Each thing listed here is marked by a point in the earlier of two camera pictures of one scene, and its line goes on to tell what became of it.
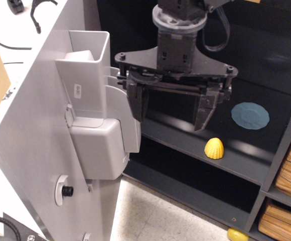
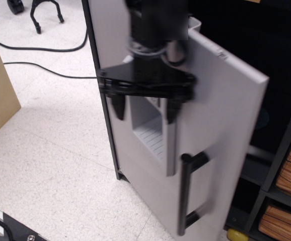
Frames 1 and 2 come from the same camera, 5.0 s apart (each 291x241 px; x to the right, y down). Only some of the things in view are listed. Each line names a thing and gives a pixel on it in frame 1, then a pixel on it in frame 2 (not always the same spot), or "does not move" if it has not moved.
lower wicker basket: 283,225 does not move
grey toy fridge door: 55,157 to 190,175
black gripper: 175,63 to 148,76
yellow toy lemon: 235,235 does not move
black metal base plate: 26,234 does not move
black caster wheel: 16,6 does not move
